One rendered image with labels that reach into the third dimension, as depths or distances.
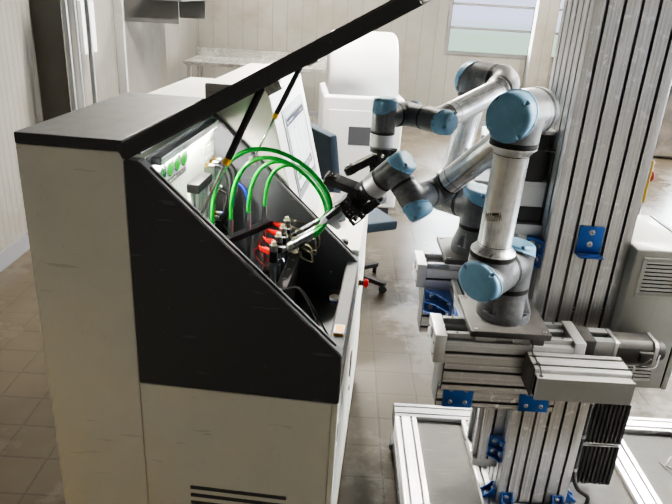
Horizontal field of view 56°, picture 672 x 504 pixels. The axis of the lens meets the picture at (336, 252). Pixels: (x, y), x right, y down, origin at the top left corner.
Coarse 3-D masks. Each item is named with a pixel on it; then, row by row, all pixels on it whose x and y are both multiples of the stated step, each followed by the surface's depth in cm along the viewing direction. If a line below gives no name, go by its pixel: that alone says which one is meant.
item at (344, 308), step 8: (352, 264) 230; (344, 272) 224; (352, 272) 224; (344, 280) 217; (352, 280) 218; (344, 288) 211; (352, 288) 212; (344, 296) 206; (352, 296) 207; (344, 304) 201; (352, 304) 213; (336, 312) 196; (344, 312) 196; (352, 312) 220; (336, 320) 191; (344, 320) 191; (336, 336) 182; (344, 336) 182; (344, 344) 182; (344, 352) 186; (344, 360) 191
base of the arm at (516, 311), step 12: (528, 288) 175; (492, 300) 176; (504, 300) 174; (516, 300) 174; (528, 300) 177; (480, 312) 179; (492, 312) 177; (504, 312) 174; (516, 312) 174; (528, 312) 177; (504, 324) 174; (516, 324) 175
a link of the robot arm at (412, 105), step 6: (402, 102) 196; (408, 102) 197; (414, 102) 199; (402, 108) 193; (408, 108) 194; (414, 108) 193; (408, 114) 194; (414, 114) 192; (402, 120) 195; (408, 120) 195; (414, 120) 193; (408, 126) 198; (414, 126) 195
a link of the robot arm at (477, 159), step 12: (552, 96) 156; (480, 144) 168; (468, 156) 171; (480, 156) 168; (492, 156) 167; (456, 168) 174; (468, 168) 172; (480, 168) 171; (432, 180) 181; (444, 180) 178; (456, 180) 176; (468, 180) 175; (444, 192) 179
